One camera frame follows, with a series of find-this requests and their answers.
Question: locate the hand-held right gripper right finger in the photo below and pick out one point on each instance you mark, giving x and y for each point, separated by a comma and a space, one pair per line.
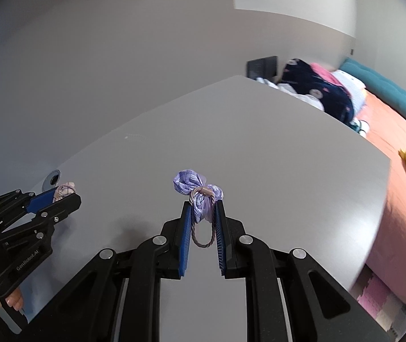
220, 242

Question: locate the bed with orange cover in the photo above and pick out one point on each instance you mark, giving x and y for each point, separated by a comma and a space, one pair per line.
402, 221

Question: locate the white and black plush toy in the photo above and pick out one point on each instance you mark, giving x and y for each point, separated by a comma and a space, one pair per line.
361, 127

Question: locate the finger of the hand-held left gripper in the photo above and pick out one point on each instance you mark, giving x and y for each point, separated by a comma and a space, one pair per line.
41, 201
62, 206

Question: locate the light blue bubble blanket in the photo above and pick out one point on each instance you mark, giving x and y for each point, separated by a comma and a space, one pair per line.
354, 91

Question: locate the colourful foam puzzle mat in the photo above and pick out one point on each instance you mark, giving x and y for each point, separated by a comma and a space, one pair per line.
384, 302

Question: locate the teal pillow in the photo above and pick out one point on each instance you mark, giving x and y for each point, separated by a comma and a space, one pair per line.
388, 89

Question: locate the black chair back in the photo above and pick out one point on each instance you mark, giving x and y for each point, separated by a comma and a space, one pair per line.
261, 67

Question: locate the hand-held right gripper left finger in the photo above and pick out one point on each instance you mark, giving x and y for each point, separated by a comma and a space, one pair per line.
186, 242

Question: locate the pink garment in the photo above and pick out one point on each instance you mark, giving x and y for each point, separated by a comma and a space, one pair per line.
325, 73

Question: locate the grey desk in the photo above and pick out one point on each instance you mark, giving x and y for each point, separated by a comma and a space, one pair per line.
242, 142

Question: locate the white cloth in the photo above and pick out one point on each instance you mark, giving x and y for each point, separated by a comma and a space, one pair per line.
295, 94

